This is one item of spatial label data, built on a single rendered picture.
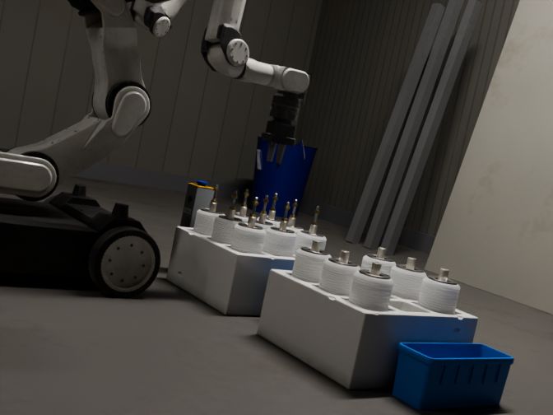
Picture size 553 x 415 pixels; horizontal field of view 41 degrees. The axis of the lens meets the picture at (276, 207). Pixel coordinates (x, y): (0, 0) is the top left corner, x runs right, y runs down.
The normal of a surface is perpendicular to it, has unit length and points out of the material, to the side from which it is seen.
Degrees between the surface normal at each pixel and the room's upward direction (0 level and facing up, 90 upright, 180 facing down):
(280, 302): 90
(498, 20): 90
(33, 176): 90
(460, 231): 80
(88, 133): 90
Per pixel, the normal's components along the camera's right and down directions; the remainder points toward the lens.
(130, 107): 0.56, 0.18
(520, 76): -0.76, -0.29
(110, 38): 0.50, 0.58
